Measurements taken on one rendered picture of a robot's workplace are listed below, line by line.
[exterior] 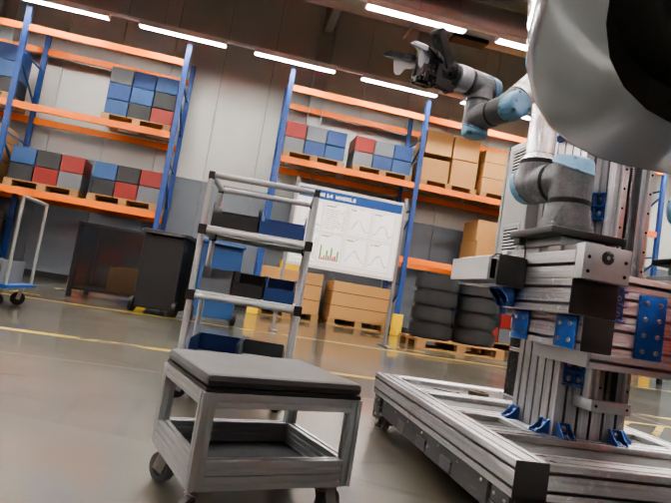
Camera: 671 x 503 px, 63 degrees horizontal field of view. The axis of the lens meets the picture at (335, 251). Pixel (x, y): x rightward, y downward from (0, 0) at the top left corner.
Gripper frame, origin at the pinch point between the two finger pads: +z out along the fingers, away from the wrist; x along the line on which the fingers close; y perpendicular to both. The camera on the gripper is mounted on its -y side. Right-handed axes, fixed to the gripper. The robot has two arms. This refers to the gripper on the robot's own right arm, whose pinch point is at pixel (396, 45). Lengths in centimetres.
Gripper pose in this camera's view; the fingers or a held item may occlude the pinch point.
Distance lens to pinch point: 160.5
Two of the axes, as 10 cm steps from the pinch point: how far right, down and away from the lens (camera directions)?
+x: -4.0, -1.3, 9.1
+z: -8.9, -1.8, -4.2
